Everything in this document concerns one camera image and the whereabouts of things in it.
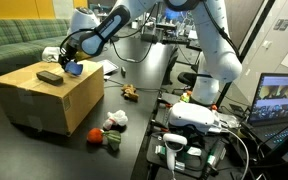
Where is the brown plush moose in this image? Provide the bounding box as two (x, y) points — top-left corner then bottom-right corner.
(121, 84), (139, 102)

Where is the white tablet on table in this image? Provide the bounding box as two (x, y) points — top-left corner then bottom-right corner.
(99, 59), (118, 74)

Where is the red radish plush toy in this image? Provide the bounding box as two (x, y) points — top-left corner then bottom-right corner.
(87, 128), (121, 151)

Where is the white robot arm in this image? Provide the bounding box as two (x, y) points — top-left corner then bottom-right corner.
(58, 0), (242, 105)

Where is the open laptop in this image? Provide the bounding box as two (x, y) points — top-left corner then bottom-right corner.
(242, 72), (288, 168)

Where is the white VR headset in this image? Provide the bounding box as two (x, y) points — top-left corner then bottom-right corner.
(167, 102), (221, 133)

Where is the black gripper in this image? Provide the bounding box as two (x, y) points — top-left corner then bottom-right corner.
(58, 44), (77, 69)

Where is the green plaid sofa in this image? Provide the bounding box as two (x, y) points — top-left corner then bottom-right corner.
(0, 19), (70, 76)

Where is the small dark marker block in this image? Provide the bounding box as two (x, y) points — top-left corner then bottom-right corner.
(121, 67), (126, 77)

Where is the brown cardboard box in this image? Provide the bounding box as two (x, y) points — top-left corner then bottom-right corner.
(0, 60), (104, 136)

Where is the dark grey rectangular block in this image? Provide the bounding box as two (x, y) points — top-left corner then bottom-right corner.
(36, 71), (63, 86)

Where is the white towel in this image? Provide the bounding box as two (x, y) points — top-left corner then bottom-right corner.
(42, 47), (60, 62)

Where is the blue sponge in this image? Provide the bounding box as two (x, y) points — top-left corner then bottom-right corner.
(65, 64), (83, 76)

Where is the white VR controller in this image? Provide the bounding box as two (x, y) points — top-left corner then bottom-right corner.
(163, 133), (187, 171)

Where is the white plush toy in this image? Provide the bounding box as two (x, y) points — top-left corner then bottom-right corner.
(103, 110), (128, 130)

